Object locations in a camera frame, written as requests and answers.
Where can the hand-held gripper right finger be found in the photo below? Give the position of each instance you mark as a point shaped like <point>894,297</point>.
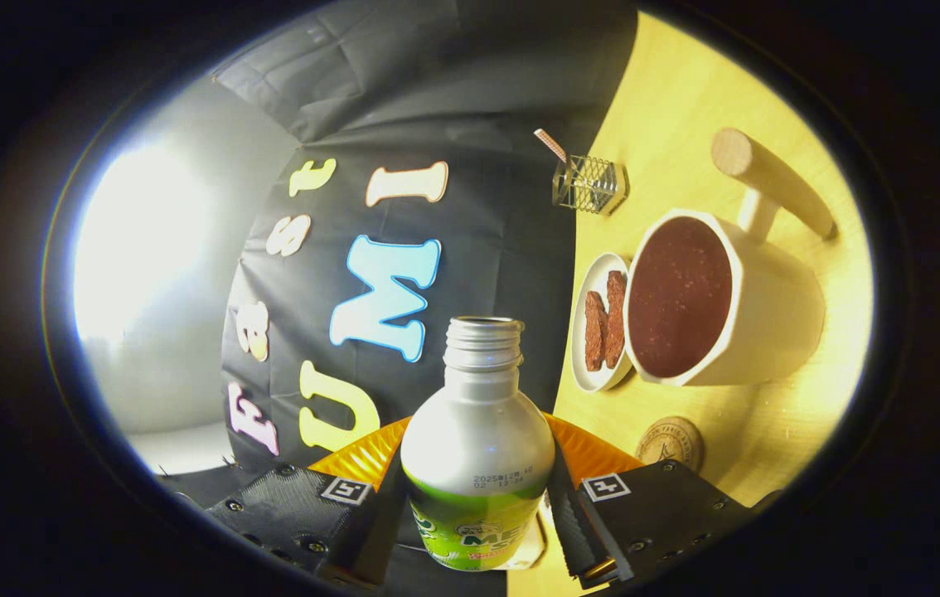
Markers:
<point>574,535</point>

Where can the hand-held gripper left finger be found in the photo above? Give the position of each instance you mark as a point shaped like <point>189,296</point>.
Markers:
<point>304,514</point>

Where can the silver green juice bottle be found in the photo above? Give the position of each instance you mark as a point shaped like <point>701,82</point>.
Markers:
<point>477,448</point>

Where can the round cork coaster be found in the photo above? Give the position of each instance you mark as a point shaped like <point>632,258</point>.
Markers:
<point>673,444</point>

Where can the brown meat slice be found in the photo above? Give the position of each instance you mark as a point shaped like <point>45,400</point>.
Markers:
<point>616,319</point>
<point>595,332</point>

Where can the white round plate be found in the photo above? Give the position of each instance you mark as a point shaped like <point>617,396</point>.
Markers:
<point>598,274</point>

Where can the pink straw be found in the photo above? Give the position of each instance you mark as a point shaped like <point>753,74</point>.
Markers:
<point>551,145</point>

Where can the black backdrop cloth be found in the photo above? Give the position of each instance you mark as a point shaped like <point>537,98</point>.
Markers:
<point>486,99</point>

